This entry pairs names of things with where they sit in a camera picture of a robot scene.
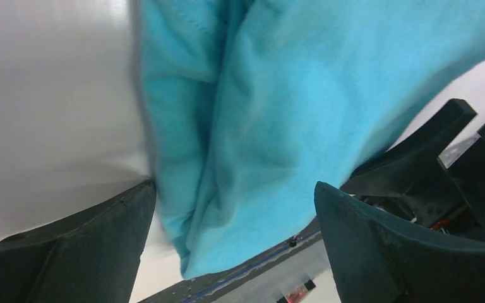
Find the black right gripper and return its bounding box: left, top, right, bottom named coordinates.
left=340, top=98, right=485, bottom=242

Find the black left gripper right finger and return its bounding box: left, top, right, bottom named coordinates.
left=314, top=182, right=485, bottom=302

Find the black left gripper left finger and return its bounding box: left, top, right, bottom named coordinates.
left=0, top=181, right=156, bottom=302

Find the turquoise polo shirt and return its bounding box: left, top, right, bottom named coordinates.
left=140, top=1, right=485, bottom=280

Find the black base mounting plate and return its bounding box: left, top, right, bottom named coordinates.
left=142, top=218, right=321, bottom=302

